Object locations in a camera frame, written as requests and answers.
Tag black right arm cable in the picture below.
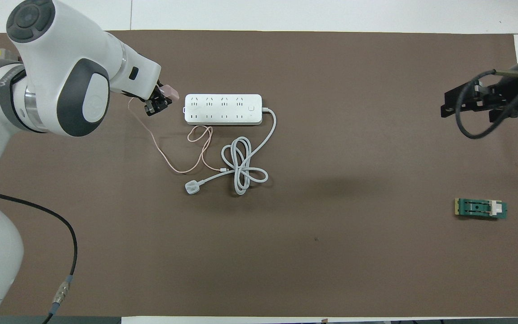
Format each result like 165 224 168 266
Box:
455 67 518 140

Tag grey-white power strip cord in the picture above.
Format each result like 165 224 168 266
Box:
201 107 278 196

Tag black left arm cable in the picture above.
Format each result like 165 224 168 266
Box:
0 187 78 324

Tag green knife switch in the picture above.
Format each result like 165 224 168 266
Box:
454 198 508 221

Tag white power strip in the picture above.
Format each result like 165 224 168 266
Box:
184 94 263 125

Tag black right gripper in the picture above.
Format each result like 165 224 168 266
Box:
440 72 518 123

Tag pink charging cable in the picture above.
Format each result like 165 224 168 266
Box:
128 97 229 174

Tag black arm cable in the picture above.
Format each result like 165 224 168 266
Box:
0 187 78 324
455 67 518 140

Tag brown table mat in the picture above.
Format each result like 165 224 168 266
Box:
0 30 518 318

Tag white three-pin plug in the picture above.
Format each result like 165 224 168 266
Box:
184 179 205 195

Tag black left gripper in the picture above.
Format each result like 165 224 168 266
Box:
129 81 173 117

